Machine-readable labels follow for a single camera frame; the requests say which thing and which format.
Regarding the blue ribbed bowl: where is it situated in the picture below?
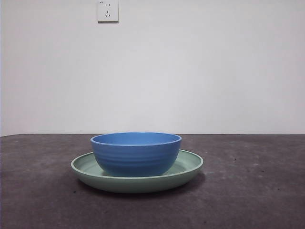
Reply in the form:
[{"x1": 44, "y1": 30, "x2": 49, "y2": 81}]
[{"x1": 90, "y1": 132, "x2": 183, "y2": 177}]

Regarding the green round plate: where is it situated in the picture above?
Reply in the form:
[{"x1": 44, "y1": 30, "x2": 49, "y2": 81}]
[{"x1": 71, "y1": 149, "x2": 204, "y2": 193}]

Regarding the white wall socket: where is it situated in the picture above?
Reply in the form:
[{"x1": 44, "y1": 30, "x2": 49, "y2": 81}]
[{"x1": 98, "y1": 0, "x2": 119, "y2": 24}]

